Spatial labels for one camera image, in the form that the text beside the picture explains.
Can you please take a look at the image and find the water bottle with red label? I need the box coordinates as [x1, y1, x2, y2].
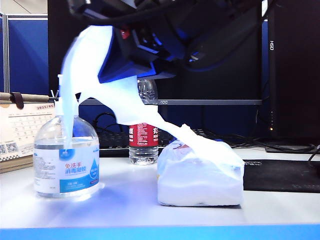
[128, 78, 160, 166]

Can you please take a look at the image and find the black desk cable bundle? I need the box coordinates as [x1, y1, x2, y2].
[199, 129, 318, 153]

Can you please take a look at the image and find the black mouse pad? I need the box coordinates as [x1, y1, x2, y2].
[243, 159, 320, 194]

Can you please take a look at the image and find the white plastic tissue pack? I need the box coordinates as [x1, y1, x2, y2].
[156, 138, 245, 207]

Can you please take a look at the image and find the paper desk calendar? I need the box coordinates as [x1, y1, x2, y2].
[0, 101, 56, 174]

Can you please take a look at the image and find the wooden rod with brown strap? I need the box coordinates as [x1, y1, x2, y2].
[0, 91, 55, 110]

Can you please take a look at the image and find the white tissue sheet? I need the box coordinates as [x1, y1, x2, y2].
[58, 24, 222, 157]

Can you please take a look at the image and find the black HSD monitor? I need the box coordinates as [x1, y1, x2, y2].
[267, 0, 320, 140]

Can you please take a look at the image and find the black AOC monitor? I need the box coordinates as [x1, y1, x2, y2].
[47, 0, 263, 106]

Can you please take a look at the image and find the black monitor stand base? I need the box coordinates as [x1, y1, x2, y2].
[265, 144, 317, 154]

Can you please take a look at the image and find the black curved cable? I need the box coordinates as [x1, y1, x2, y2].
[307, 144, 320, 173]

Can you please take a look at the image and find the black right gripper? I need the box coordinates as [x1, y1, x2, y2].
[97, 24, 191, 85]

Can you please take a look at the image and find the black keyboard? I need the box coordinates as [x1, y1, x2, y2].
[98, 128, 209, 158]

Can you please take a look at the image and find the clear hand sanitizer pump bottle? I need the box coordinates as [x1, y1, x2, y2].
[33, 74, 100, 200]

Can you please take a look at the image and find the black looped cable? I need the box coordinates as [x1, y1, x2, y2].
[92, 112, 131, 143]

